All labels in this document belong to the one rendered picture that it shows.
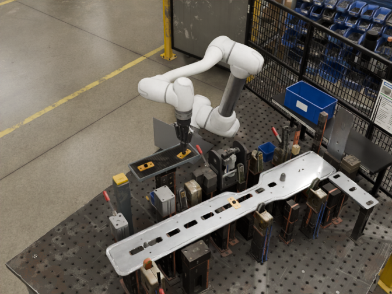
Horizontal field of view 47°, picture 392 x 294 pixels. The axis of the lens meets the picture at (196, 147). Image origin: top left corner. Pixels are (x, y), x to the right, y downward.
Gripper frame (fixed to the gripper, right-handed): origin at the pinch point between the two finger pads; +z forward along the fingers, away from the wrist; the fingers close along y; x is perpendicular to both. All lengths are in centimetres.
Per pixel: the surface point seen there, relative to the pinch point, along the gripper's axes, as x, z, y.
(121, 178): -35.3, 5.2, -11.8
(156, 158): -12.6, 5.3, -8.6
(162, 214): -30.3, 20.6, 11.1
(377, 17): 251, 9, 9
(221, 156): 11.1, 4.8, 17.5
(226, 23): 229, 51, -137
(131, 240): -51, 21, 10
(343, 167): 64, 20, 67
